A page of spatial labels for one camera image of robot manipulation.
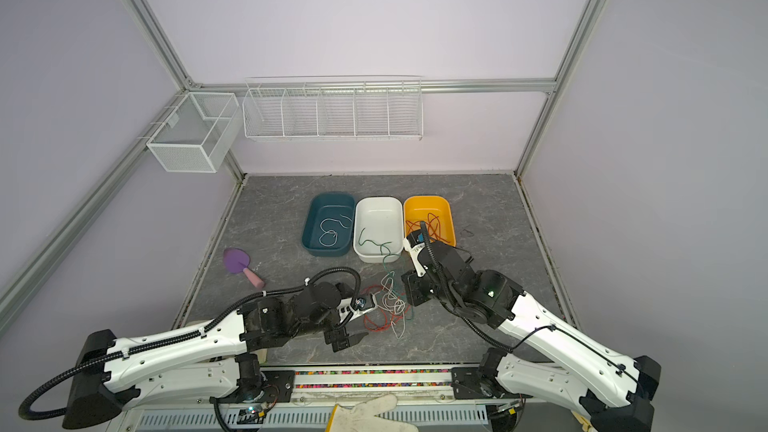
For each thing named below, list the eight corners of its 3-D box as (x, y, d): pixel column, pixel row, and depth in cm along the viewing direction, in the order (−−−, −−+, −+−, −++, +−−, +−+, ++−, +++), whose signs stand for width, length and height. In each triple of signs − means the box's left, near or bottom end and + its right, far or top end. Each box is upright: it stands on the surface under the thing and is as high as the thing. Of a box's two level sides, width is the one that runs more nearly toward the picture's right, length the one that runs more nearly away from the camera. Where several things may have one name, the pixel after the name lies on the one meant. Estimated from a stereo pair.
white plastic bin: (351, 263, 98) (349, 254, 93) (357, 206, 113) (356, 196, 108) (403, 263, 98) (404, 254, 93) (402, 206, 113) (402, 196, 108)
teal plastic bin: (302, 257, 100) (297, 246, 94) (314, 204, 114) (310, 192, 109) (354, 257, 100) (351, 246, 94) (359, 204, 114) (357, 192, 109)
